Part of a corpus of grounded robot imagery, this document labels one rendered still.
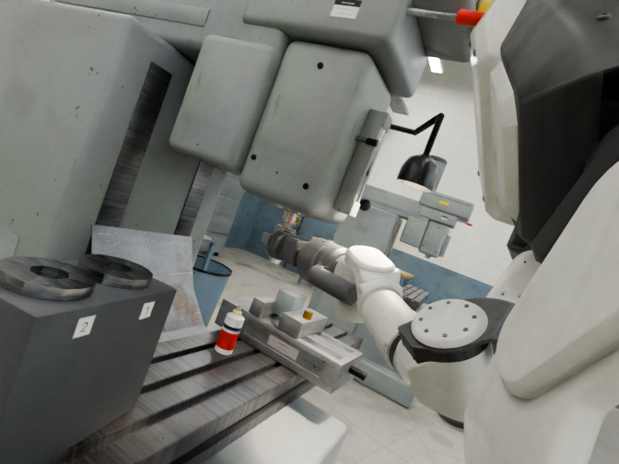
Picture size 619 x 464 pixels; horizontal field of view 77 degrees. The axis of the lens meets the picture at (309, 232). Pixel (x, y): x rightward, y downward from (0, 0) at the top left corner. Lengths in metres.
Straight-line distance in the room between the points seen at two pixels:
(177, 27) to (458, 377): 0.89
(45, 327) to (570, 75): 0.46
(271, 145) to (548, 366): 0.65
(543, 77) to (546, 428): 0.23
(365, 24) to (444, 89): 7.25
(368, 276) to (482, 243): 6.69
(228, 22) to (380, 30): 0.34
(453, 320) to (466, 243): 6.83
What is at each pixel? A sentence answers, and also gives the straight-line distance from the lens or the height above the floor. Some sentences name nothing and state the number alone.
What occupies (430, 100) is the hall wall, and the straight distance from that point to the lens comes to 7.95.
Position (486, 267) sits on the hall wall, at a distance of 7.24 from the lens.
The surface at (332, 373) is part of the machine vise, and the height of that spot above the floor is 1.01.
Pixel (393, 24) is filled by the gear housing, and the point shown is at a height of 1.66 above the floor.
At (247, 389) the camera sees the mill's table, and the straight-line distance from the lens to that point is 0.79.
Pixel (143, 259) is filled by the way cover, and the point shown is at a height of 1.06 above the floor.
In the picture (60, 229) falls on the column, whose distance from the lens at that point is 0.94.
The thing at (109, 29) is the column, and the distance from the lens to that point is 0.96.
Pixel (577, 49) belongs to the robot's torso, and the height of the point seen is 1.48.
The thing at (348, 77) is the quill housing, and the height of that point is 1.57.
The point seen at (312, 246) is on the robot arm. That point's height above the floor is 1.26.
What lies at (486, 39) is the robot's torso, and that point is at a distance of 0.45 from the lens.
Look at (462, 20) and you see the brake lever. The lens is 0.75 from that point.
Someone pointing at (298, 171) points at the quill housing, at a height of 1.38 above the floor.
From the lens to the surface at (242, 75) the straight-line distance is 0.84.
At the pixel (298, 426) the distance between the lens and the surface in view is 0.92.
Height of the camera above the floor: 1.32
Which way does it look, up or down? 3 degrees down
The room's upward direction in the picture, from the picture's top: 21 degrees clockwise
